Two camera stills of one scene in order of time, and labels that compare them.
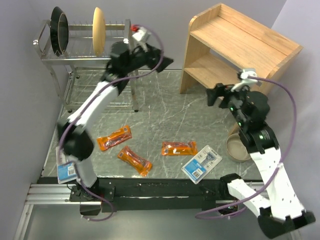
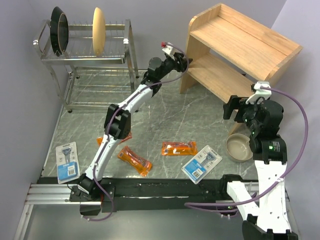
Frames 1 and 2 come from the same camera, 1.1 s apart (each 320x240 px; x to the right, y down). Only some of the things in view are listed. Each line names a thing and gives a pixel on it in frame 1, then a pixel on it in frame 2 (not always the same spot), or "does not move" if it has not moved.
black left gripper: (153, 53) → (179, 58)
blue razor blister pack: (66, 170) does not move
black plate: (59, 30) does not move
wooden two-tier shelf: (222, 41) does not move
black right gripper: (222, 90) → (235, 102)
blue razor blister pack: (200, 165) does not move
